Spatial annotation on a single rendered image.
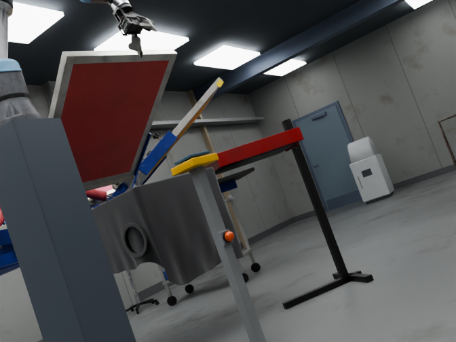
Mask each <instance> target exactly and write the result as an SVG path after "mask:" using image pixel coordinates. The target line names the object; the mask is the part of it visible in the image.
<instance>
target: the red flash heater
mask: <svg viewBox="0 0 456 342"><path fill-rule="evenodd" d="M303 139H304V138H303V135H302V133H301V130H300V127H297V128H293V129H291V130H287V131H285V132H281V133H279V134H274V135H272V136H268V137H266V138H262V139H260V140H256V141H254V142H250V143H248V144H245V145H241V146H238V147H235V148H232V149H229V150H226V151H223V152H220V153H217V155H218V160H217V161H215V162H213V163H211V164H209V165H207V166H205V167H204V169H206V168H210V167H213V168H214V172H215V174H216V175H217V174H221V173H223V172H226V171H229V170H232V169H235V168H239V167H241V166H245V165H247V164H251V163H253V162H257V161H259V160H262V159H265V158H267V157H271V156H273V155H277V154H279V153H281V152H283V151H286V152H287V151H289V150H291V149H293V148H294V147H295V146H294V145H296V146H297V145H299V144H298V142H300V141H302V140H303Z"/></svg>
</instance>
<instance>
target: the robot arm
mask: <svg viewBox="0 0 456 342"><path fill-rule="evenodd" d="M80 1H81V2H83V3H109V4H110V6H111V7H112V9H113V11H114V12H113V15H114V17H115V18H116V20H117V21H118V23H119V25H118V29H119V30H120V29H122V31H123V32H124V33H122V31H121V30H120V32H121V33H122V35H123V36H128V35H132V37H131V40H132V42H131V43H129V44H128V48H129V49H130V50H134V51H137V53H138V55H139V56H140V58H142V56H143V51H142V47H141V44H140V43H141V40H140V37H138V34H141V31H142V30H143V29H144V30H146V31H149V32H150V31H151V30H152V31H155V32H157V30H156V28H155V27H154V25H155V23H154V21H152V20H150V19H148V18H146V17H144V16H141V15H139V14H136V13H134V12H133V8H132V6H131V5H130V2H129V1H128V0H80ZM12 14H13V0H0V127H1V126H3V125H5V124H6V123H7V122H9V121H10V120H12V119H43V116H42V115H41V114H39V112H38V110H37V109H36V107H35V106H34V104H33V103H32V101H31V97H30V95H29V91H28V89H27V86H26V83H25V80H24V77H23V74H22V69H21V68H20V65H19V63H18V62H17V61H16V60H13V59H9V58H7V54H8V18H9V17H10V16H11V15H12Z"/></svg>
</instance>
